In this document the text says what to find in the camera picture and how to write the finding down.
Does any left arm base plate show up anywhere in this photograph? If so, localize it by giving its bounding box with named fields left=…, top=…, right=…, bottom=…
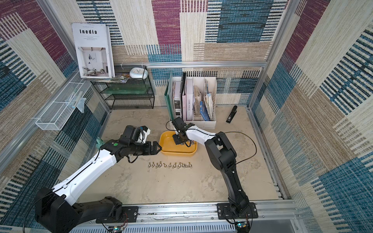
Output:
left=96, top=206, right=139, bottom=224

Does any black stapler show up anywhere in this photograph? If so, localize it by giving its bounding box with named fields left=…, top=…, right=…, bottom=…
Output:
left=226, top=105, right=238, bottom=123

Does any white Inedia magazine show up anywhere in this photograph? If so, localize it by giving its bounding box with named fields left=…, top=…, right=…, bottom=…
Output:
left=72, top=23, right=115, bottom=80

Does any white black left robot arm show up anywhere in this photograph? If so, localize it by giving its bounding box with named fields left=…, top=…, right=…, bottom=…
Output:
left=35, top=125, right=162, bottom=233

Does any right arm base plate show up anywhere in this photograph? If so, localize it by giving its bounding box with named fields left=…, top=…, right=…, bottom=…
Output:
left=216, top=202, right=258, bottom=220

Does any black wire mesh shelf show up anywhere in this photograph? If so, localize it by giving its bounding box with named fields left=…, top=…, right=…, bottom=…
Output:
left=91, top=65, right=155, bottom=110

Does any green spray bottle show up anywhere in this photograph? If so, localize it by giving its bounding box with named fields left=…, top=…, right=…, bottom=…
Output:
left=96, top=137, right=105, bottom=150

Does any white round alarm clock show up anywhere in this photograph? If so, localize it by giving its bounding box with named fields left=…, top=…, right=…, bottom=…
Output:
left=129, top=68, right=149, bottom=80

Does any white perforated file organizer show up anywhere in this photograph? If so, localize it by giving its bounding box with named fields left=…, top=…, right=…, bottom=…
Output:
left=172, top=73, right=217, bottom=129

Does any white wire wall basket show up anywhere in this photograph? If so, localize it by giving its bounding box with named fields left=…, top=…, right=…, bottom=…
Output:
left=36, top=81, right=91, bottom=131

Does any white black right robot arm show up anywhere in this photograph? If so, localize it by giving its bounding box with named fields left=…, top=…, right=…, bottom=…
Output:
left=171, top=117, right=254, bottom=218

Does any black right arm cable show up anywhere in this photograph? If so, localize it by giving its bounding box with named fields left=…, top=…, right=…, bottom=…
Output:
left=165, top=120, right=257, bottom=165

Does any white pink book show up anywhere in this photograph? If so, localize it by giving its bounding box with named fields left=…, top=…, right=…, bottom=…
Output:
left=182, top=77, right=193, bottom=121

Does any green folder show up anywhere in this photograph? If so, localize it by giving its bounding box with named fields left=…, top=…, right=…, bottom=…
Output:
left=164, top=72, right=174, bottom=120

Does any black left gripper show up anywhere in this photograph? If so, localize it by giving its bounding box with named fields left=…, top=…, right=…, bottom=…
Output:
left=129, top=140, right=162, bottom=155

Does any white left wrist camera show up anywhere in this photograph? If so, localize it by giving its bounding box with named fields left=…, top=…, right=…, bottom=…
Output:
left=138, top=126, right=151, bottom=144

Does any yellow oval storage tray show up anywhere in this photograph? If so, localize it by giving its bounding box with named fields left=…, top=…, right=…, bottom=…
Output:
left=159, top=131, right=198, bottom=156

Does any blue booklet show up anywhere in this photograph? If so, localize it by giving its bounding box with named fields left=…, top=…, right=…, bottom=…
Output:
left=200, top=101, right=210, bottom=121

